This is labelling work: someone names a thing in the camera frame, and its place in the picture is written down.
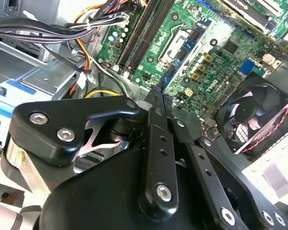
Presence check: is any blue RAM stick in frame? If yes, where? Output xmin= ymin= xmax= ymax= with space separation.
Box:
xmin=156 ymin=18 xmax=212 ymax=95

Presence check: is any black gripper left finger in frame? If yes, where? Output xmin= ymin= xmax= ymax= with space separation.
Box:
xmin=1 ymin=85 xmax=180 ymax=220

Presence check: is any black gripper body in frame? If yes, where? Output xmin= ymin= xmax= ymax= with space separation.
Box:
xmin=39 ymin=115 xmax=216 ymax=230

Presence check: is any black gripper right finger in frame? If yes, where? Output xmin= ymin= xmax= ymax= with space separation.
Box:
xmin=163 ymin=94 xmax=288 ymax=230

